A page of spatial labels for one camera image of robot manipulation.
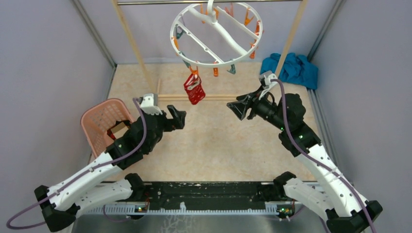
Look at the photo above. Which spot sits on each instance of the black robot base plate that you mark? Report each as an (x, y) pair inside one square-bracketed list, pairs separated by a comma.
[(202, 196)]

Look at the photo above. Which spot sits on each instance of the wooden rack frame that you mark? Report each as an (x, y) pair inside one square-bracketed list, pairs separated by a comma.
[(167, 80)]

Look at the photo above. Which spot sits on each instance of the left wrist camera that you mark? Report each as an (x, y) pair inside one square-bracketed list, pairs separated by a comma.
[(149, 104)]

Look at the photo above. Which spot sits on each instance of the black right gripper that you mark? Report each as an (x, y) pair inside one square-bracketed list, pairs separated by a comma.
[(252, 101)]

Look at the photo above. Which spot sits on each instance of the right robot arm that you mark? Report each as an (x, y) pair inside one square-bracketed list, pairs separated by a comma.
[(339, 205)]

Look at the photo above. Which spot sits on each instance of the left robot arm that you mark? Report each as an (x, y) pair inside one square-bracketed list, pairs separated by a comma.
[(61, 204)]

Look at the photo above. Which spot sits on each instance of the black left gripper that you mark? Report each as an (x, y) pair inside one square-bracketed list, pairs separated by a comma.
[(177, 122)]

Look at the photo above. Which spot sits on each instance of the pink plastic laundry basket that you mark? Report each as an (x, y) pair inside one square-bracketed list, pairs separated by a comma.
[(97, 120)]

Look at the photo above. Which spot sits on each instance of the white round clip hanger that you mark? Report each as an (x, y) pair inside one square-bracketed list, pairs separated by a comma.
[(212, 36)]

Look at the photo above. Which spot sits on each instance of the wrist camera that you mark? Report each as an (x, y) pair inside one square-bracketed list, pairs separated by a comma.
[(149, 104), (267, 81)]

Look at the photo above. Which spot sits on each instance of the blue crumpled cloth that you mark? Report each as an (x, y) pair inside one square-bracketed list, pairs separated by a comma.
[(296, 69)]

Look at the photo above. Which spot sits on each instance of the orange clothes peg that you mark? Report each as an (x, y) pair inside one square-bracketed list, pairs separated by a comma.
[(194, 70)]

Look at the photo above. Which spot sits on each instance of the red snowflake sock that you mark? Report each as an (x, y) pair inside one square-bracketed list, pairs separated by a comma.
[(193, 88)]

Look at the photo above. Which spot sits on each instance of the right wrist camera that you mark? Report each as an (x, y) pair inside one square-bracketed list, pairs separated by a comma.
[(267, 81)]

